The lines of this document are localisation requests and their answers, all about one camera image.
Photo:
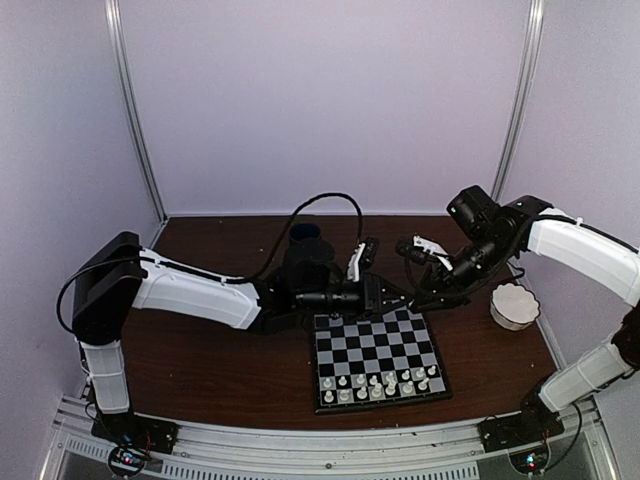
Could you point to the dark blue mug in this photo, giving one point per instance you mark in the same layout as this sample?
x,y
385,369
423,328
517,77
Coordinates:
x,y
301,232

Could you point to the left aluminium frame post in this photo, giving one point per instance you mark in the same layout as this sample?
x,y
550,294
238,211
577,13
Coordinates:
x,y
117,37

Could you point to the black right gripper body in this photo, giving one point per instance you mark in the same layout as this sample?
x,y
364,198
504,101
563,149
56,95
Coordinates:
x,y
447,282

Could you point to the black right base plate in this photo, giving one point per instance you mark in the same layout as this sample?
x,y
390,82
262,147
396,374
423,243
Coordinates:
x,y
509,432

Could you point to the white scalloped bowl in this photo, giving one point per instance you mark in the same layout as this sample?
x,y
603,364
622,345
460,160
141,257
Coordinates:
x,y
513,307

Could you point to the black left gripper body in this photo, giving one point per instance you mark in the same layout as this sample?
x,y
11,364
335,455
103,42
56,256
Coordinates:
x,y
369,308

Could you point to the white chess king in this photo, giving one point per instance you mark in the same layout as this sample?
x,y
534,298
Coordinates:
x,y
391,383

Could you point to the aluminium frame post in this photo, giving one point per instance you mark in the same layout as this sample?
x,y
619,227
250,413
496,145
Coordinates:
x,y
117,37
527,70

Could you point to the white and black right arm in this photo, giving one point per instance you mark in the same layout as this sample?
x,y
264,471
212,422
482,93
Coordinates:
x,y
582,283

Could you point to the aluminium front rail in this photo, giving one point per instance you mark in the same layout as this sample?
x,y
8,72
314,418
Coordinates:
x,y
440,451

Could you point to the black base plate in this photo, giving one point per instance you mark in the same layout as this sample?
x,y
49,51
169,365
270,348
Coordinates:
x,y
509,432
141,433

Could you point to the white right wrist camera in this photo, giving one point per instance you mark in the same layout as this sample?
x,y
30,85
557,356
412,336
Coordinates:
x,y
420,250

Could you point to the black and white chessboard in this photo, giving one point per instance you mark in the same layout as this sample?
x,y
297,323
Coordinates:
x,y
398,341

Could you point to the right aluminium frame post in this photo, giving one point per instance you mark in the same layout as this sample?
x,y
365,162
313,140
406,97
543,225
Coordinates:
x,y
527,70

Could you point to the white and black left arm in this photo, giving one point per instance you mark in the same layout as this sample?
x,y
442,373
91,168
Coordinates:
x,y
123,275

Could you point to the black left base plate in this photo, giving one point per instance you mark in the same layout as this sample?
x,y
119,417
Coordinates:
x,y
141,433

